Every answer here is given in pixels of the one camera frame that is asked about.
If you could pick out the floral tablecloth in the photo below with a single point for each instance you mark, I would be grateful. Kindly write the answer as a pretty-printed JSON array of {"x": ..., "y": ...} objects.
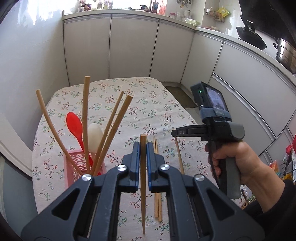
[{"x": 153, "y": 112}]

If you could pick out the steel pot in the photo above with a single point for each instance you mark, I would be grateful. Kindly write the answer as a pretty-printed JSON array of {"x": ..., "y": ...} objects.
[{"x": 285, "y": 54}]

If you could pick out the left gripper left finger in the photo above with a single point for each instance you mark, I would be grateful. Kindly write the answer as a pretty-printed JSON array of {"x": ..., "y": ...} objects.
[{"x": 89, "y": 208}]

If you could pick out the black wok pan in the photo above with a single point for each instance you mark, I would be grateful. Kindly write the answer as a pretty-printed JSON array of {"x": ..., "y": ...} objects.
[{"x": 248, "y": 34}]

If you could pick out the white plastic spoon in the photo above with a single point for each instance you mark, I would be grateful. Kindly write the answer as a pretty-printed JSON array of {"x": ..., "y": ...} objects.
[{"x": 94, "y": 137}]

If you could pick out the red plastic spoon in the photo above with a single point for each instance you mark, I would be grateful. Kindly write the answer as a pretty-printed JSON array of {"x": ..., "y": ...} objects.
[{"x": 75, "y": 127}]

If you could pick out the white kitchen cabinets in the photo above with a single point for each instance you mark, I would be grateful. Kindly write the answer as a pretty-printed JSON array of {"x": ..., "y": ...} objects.
[{"x": 259, "y": 91}]

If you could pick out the person's right hand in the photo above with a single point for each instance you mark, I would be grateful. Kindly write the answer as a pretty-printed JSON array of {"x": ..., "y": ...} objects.
[{"x": 257, "y": 176}]

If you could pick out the pink perforated utensil basket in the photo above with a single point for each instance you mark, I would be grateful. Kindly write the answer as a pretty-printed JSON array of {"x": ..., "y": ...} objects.
[{"x": 71, "y": 174}]

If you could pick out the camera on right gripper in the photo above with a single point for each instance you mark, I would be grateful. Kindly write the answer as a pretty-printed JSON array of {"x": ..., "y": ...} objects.
[{"x": 210, "y": 101}]

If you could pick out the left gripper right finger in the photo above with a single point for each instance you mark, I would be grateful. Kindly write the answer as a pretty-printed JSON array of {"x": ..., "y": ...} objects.
[{"x": 197, "y": 209}]

